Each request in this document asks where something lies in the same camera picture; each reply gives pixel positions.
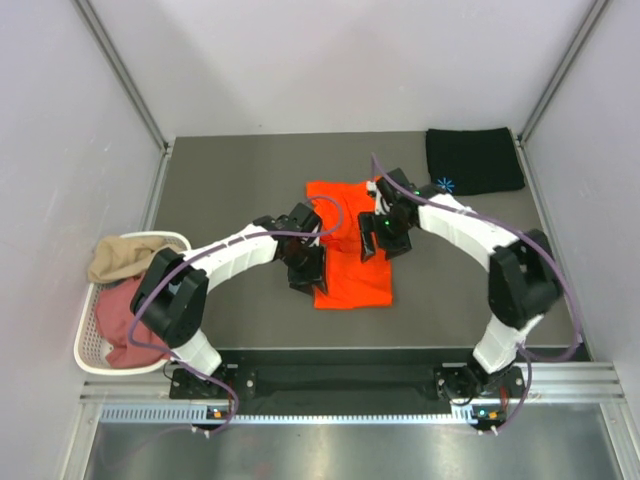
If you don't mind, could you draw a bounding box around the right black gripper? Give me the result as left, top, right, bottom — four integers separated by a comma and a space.
360, 210, 415, 263

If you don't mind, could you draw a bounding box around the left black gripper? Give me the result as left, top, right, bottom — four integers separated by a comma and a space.
281, 241, 327, 296

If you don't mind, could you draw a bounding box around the orange t shirt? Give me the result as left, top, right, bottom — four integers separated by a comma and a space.
306, 181, 393, 310

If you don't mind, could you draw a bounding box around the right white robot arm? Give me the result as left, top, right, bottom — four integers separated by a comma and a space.
358, 169, 563, 396

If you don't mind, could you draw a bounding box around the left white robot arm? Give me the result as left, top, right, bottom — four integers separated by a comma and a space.
130, 203, 327, 397

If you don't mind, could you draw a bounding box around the folded black t shirt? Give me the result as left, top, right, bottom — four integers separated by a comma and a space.
425, 127, 525, 196

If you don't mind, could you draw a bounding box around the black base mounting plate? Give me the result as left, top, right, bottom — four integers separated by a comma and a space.
169, 348, 524, 415

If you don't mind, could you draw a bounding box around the beige t shirt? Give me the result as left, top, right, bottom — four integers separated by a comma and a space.
87, 235, 184, 284

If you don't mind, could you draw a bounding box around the pink t shirt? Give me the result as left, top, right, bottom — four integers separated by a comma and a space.
95, 276, 168, 369

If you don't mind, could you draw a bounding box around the white laundry basket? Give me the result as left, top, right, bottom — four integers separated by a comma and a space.
74, 231, 191, 376

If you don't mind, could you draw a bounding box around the slotted cable duct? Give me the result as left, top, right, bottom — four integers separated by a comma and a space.
100, 404, 498, 426

